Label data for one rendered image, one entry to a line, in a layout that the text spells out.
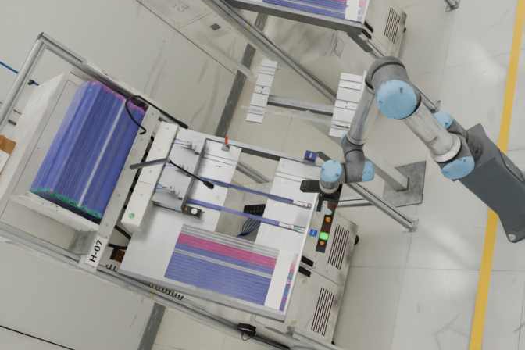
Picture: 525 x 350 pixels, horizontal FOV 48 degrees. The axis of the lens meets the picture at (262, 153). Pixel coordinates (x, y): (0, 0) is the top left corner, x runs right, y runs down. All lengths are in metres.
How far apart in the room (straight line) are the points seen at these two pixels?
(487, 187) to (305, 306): 1.05
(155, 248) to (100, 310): 1.67
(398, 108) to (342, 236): 1.38
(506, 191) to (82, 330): 2.74
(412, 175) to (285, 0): 1.14
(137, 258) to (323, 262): 0.98
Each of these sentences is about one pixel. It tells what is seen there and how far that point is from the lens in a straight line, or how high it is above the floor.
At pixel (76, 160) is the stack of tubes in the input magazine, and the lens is 2.42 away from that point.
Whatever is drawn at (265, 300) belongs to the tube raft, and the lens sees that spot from 2.43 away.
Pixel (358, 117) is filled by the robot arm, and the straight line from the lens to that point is 2.14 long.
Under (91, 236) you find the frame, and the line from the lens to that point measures 2.45.
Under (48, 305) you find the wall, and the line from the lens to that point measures 4.01.
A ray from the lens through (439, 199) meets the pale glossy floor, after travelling 3.12.
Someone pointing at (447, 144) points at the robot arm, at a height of 0.83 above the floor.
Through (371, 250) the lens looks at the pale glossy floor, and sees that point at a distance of 3.23.
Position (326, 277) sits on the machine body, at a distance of 3.06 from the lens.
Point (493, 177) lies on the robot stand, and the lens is 2.48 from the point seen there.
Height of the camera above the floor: 2.37
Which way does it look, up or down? 34 degrees down
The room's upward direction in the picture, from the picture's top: 56 degrees counter-clockwise
